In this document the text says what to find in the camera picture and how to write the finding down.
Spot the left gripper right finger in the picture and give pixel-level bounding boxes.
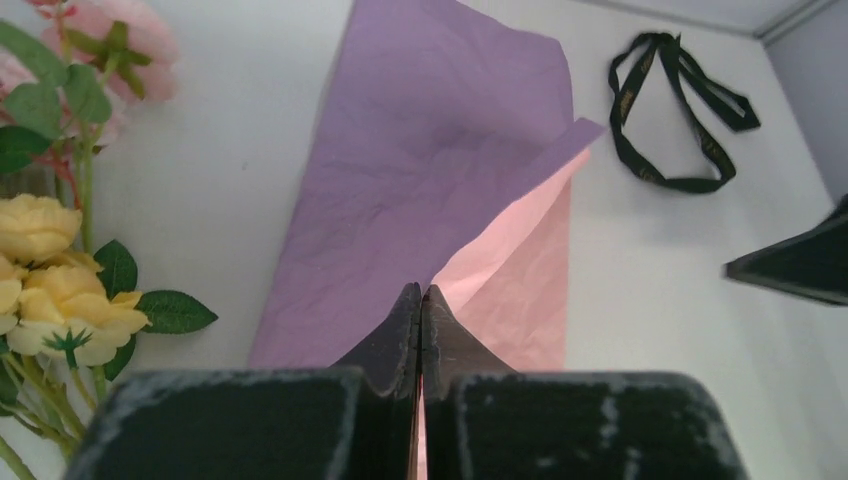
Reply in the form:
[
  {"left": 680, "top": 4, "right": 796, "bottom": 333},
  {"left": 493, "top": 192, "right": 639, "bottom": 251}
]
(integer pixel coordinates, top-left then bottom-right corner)
[{"left": 421, "top": 286, "right": 748, "bottom": 479}]

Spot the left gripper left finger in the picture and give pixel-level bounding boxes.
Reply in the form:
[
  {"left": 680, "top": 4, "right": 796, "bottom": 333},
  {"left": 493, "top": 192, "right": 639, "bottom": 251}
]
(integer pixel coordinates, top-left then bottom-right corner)
[{"left": 66, "top": 283, "right": 422, "bottom": 479}]

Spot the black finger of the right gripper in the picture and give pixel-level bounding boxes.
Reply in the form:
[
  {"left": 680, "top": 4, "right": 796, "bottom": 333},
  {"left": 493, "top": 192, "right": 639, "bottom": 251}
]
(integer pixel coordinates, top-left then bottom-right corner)
[{"left": 724, "top": 197, "right": 847, "bottom": 306}]

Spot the black ribbon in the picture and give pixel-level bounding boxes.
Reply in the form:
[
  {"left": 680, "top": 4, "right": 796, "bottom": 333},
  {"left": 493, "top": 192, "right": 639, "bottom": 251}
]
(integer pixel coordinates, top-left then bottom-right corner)
[{"left": 608, "top": 31, "right": 762, "bottom": 195}]

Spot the purple pink wrapping paper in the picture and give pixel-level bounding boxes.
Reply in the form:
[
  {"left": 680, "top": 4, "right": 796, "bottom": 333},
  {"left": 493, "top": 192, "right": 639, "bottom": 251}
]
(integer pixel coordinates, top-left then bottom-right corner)
[{"left": 248, "top": 1, "right": 602, "bottom": 407}]

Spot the yellow fake flower stem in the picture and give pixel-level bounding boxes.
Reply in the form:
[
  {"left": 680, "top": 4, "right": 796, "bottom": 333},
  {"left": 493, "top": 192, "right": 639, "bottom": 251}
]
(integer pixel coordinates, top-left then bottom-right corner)
[{"left": 1, "top": 194, "right": 218, "bottom": 458}]

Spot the pink bud fake flower stem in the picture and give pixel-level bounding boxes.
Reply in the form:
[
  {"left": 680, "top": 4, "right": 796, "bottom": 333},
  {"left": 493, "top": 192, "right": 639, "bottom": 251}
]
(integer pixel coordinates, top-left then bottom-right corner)
[{"left": 1, "top": 1, "right": 179, "bottom": 252}]

